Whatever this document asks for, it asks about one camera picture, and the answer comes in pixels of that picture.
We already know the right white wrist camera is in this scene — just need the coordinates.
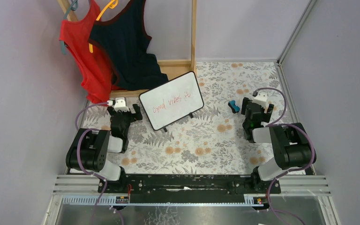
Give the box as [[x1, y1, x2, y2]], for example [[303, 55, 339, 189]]
[[252, 90, 268, 112]]

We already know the wooden clothes rack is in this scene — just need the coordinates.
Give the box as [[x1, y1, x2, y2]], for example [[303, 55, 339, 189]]
[[57, 0, 197, 98]]

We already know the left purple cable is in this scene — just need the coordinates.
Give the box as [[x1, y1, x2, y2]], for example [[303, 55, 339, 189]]
[[75, 101, 125, 225]]

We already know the navy tank top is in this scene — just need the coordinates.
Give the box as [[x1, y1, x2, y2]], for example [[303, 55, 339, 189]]
[[89, 0, 168, 91]]

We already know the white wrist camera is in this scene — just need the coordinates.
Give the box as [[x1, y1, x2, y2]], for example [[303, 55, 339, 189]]
[[252, 90, 268, 112], [107, 97, 130, 112]]

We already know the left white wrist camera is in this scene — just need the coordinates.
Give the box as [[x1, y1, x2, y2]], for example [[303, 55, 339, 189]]
[[107, 97, 130, 112]]

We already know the floral table mat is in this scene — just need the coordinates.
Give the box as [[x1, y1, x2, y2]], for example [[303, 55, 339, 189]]
[[80, 61, 307, 176]]

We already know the black mounting base plate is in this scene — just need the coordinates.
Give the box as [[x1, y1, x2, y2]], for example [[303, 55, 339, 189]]
[[97, 173, 281, 203]]

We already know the blue whiteboard eraser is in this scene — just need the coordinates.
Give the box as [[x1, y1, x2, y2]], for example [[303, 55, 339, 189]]
[[228, 100, 240, 113]]

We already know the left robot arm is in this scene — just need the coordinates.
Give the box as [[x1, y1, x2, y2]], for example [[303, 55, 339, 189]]
[[66, 100, 143, 181]]

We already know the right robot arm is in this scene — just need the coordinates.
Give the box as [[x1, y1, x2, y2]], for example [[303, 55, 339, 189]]
[[241, 97, 316, 191]]

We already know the aluminium rail frame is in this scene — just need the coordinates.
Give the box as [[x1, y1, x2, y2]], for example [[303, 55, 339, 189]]
[[44, 174, 340, 225]]

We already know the red tank top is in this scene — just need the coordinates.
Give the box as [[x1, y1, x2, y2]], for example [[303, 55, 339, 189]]
[[59, 0, 113, 104]]

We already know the small white whiteboard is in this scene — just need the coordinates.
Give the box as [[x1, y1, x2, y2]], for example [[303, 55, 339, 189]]
[[139, 71, 204, 131]]

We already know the teal clothes hanger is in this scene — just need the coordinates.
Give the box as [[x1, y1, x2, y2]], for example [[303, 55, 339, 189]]
[[59, 0, 79, 56]]

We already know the orange clothes hanger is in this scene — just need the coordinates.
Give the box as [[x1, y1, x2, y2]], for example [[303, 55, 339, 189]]
[[88, 0, 119, 54]]

